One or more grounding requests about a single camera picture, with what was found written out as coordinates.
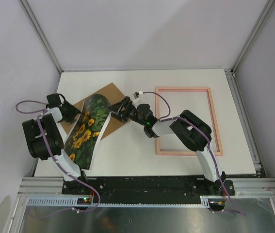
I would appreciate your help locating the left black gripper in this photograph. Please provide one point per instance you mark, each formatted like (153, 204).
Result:
(74, 112)

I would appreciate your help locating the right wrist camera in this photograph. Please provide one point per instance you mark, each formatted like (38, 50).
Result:
(137, 94)

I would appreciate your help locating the pink wooden picture frame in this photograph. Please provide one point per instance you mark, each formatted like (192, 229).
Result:
(215, 129)

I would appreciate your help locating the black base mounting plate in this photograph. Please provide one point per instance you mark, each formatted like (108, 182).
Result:
(154, 189)

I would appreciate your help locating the sunflower photo print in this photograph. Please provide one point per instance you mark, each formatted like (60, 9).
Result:
(87, 131)

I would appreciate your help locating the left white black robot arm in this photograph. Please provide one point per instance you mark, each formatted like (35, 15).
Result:
(45, 142)

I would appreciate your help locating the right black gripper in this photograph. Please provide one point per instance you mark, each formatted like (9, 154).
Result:
(117, 107)

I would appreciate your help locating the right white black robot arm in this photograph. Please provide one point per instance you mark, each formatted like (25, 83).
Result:
(193, 132)

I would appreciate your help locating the aluminium frame rail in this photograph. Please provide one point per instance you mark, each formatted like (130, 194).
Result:
(40, 34)

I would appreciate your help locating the brown cardboard backing board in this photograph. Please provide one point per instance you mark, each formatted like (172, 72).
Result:
(113, 95)

